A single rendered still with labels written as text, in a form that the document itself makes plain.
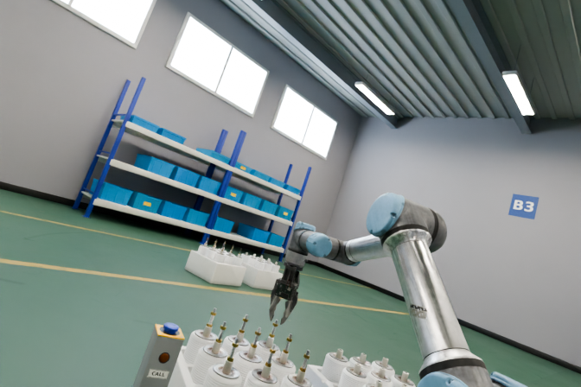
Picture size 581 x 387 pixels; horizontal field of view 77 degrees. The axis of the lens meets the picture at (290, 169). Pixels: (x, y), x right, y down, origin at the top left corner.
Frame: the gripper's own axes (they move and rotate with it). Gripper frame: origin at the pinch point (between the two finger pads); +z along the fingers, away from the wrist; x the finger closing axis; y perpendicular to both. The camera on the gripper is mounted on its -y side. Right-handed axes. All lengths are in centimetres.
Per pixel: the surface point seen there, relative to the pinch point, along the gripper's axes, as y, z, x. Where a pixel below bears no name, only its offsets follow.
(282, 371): 14.4, 10.8, 8.6
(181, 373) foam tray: 29.2, 16.8, -17.1
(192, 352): 20.0, 14.0, -19.5
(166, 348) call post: 44.0, 6.3, -18.1
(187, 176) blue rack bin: -361, -56, -248
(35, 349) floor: 18, 35, -74
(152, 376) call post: 45, 13, -19
